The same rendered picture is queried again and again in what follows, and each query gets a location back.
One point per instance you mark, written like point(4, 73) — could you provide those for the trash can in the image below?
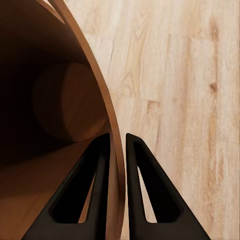
point(53, 102)

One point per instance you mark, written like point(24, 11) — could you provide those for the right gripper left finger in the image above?
point(58, 220)

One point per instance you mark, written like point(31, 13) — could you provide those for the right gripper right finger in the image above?
point(175, 219)

